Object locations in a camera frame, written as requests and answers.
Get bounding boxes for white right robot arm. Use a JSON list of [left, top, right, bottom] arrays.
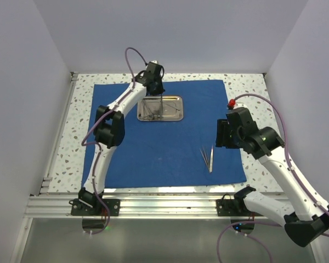
[[215, 106, 329, 247]]

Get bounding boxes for aluminium front rail frame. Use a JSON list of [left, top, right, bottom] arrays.
[[24, 193, 314, 220]]

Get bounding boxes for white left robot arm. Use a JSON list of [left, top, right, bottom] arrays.
[[78, 60, 165, 215]]

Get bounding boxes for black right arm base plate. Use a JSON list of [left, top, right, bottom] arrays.
[[215, 194, 262, 217]]

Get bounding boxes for steel instrument tray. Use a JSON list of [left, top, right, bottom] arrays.
[[137, 95, 184, 122]]

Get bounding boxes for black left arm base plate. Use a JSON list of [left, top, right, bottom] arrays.
[[69, 198, 121, 216]]

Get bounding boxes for aluminium left side rail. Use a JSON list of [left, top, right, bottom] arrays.
[[38, 72, 79, 195]]

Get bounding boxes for steel scalpel handle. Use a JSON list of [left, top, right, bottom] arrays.
[[160, 94, 163, 119]]

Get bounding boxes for steel surgical scissors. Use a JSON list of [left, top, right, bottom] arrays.
[[146, 99, 162, 121]]

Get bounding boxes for blue surgical drape cloth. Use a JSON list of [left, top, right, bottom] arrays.
[[82, 80, 246, 188]]

